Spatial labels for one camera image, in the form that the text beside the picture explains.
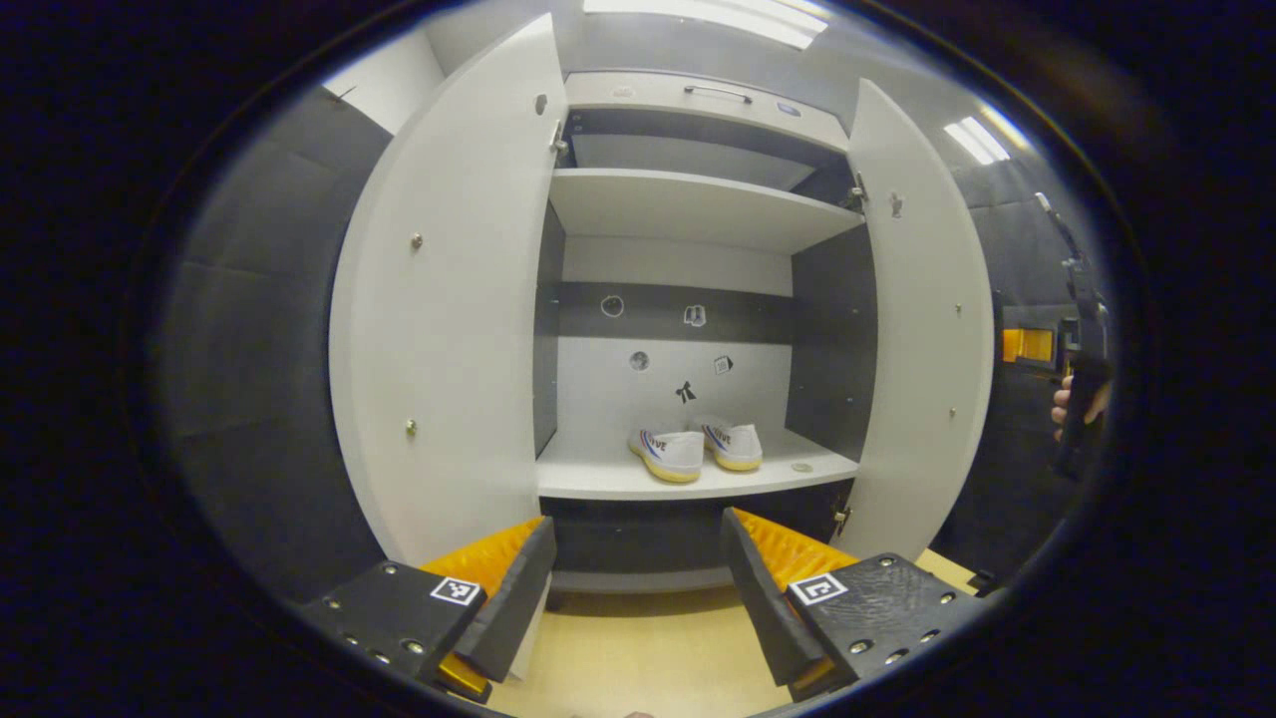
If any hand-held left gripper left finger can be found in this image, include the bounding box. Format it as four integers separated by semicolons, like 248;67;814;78
299;516;559;704

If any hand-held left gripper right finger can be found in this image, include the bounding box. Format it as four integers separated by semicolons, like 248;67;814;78
720;506;988;699

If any white canvas shoe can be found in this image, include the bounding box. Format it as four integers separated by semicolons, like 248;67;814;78
693;416;765;473
628;429;706;485

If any grey shoe cabinet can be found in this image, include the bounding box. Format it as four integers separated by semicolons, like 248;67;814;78
533;68;868;594

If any grey cabinet drawer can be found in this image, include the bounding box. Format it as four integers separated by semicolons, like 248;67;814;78
563;70;850;151

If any black backdrop cloth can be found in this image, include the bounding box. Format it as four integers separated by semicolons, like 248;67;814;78
159;85;395;604
937;165;1113;579

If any small ceiling light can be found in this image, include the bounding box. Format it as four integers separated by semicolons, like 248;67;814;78
942;115;1010;166

